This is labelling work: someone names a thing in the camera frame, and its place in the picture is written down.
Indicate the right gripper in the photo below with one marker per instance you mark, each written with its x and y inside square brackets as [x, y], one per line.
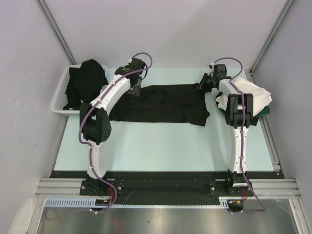
[202, 86]

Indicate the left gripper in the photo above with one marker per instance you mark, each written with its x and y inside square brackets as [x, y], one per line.
[136, 91]

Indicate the black t-shirt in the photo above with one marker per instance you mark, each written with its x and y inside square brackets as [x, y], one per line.
[179, 103]

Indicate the white plastic laundry basket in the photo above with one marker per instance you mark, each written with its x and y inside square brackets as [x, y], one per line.
[60, 99]

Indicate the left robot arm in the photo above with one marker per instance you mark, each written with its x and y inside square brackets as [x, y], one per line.
[95, 127]

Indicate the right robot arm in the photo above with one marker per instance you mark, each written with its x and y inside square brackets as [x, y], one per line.
[239, 116]

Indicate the black clothes pile in basket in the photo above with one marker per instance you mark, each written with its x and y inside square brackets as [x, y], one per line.
[85, 84]

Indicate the white folded t-shirt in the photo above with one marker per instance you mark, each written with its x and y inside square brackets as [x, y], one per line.
[261, 97]

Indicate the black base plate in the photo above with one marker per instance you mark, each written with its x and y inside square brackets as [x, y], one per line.
[159, 188]

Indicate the aluminium frame rail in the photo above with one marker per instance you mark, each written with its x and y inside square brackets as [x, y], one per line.
[59, 187]

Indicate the grey slotted cable duct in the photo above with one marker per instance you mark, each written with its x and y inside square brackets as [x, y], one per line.
[70, 202]

